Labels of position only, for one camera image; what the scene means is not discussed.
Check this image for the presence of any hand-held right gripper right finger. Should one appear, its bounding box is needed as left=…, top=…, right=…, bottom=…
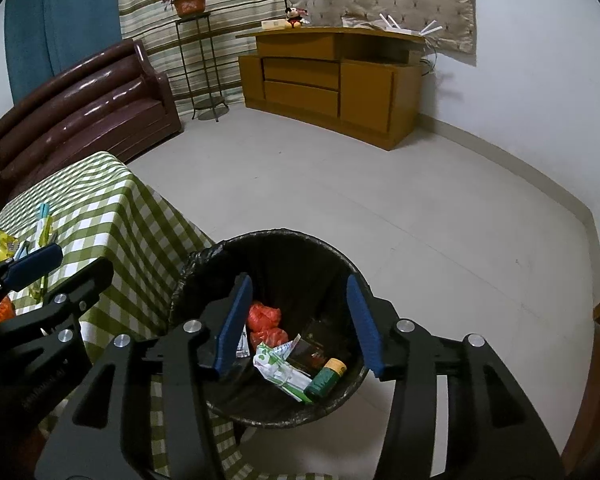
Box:
left=346, top=274, right=566, bottom=480

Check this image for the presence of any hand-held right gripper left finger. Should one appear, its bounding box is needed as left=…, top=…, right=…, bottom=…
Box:
left=34, top=272, right=254, bottom=480

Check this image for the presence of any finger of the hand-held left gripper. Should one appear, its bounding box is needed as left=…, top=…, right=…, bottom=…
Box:
left=0, top=259, right=115, bottom=361
left=0, top=243, right=64, bottom=311

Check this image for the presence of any large orange plastic bag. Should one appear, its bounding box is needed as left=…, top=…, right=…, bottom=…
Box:
left=245, top=301, right=290, bottom=356

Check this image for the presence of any yellow snack wrapper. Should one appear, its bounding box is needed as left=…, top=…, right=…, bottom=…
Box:
left=0, top=230, right=21, bottom=263

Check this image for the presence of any green and white packet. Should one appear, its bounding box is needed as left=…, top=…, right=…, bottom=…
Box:
left=252, top=342, right=301, bottom=386

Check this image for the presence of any dark brown box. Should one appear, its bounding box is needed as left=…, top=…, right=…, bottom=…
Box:
left=285, top=332, right=331, bottom=376

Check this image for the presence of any dark bottle with green label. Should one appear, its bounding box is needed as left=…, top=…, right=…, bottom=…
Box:
left=304, top=357, right=348, bottom=401

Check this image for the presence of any black lined trash bin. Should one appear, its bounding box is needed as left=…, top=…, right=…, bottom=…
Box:
left=167, top=229, right=376, bottom=431

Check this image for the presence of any green checkered tablecloth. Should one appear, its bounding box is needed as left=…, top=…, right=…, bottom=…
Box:
left=0, top=151, right=246, bottom=480

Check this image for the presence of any brown leather sofa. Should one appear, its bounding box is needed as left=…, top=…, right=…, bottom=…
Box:
left=0, top=38, right=183, bottom=226

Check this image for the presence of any black metal plant stand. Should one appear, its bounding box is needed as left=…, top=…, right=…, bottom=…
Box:
left=174, top=11, right=230, bottom=122

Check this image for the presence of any wooden cabinet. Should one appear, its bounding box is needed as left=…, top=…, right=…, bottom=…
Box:
left=236, top=26, right=427, bottom=151

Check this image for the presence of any brown wooden furniture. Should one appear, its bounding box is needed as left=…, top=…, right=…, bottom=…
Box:
left=562, top=285, right=600, bottom=480

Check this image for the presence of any blue curtain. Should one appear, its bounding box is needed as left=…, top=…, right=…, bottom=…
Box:
left=4, top=0, right=123, bottom=106

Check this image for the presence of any white router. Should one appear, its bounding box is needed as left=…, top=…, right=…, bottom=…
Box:
left=378, top=14, right=443, bottom=38

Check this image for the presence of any clear plastic bag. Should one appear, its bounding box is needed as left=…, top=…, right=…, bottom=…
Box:
left=341, top=16, right=385, bottom=30

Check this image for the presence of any striped curtain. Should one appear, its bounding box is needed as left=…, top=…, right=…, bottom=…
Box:
left=115, top=0, right=288, bottom=116

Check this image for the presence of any black cable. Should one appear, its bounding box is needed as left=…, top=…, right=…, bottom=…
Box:
left=420, top=40, right=438, bottom=73

